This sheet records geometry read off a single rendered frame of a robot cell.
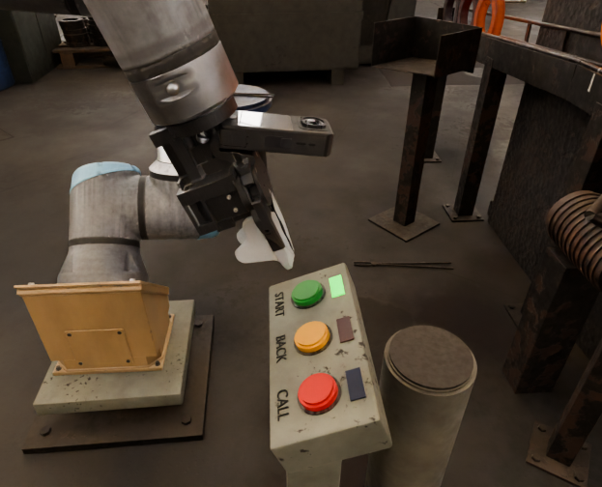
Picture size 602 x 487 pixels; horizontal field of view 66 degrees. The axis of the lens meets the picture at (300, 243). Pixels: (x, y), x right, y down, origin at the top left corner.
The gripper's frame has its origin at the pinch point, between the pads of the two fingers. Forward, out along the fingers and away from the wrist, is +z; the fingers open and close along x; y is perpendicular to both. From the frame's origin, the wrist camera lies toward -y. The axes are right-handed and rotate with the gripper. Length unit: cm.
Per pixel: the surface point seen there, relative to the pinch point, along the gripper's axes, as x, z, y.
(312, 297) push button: 1.5, 5.7, -0.6
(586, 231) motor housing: -26, 34, -48
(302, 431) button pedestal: 18.4, 6.6, 2.2
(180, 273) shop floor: -83, 50, 55
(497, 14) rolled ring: -123, 18, -73
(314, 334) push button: 7.9, 5.5, -0.3
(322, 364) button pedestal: 11.3, 6.6, -0.5
